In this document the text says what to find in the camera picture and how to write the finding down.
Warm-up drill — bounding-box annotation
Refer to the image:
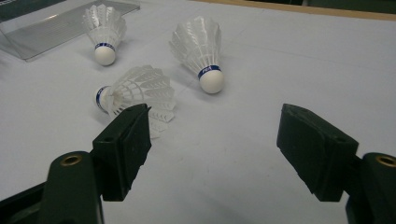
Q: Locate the white feather shuttlecock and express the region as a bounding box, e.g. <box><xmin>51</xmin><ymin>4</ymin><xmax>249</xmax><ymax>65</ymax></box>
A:
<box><xmin>168</xmin><ymin>16</ymin><xmax>226</xmax><ymax>95</ymax></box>
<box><xmin>82</xmin><ymin>3</ymin><xmax>128</xmax><ymax>67</ymax></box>
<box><xmin>94</xmin><ymin>64</ymin><xmax>177</xmax><ymax>140</ymax></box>

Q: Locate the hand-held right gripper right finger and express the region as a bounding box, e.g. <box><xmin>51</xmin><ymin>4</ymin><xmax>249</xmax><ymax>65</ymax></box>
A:
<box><xmin>276</xmin><ymin>103</ymin><xmax>396</xmax><ymax>224</ymax></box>

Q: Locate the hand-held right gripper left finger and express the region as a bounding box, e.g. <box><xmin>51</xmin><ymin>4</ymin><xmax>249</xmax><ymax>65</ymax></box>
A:
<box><xmin>38</xmin><ymin>103</ymin><xmax>152</xmax><ymax>224</ymax></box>

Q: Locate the white table cover sheet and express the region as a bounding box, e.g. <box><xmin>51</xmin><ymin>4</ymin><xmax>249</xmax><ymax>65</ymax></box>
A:
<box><xmin>0</xmin><ymin>0</ymin><xmax>396</xmax><ymax>224</ymax></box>

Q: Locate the clear plastic tray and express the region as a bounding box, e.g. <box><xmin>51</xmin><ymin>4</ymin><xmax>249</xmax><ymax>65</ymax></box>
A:
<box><xmin>0</xmin><ymin>0</ymin><xmax>141</xmax><ymax>62</ymax></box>

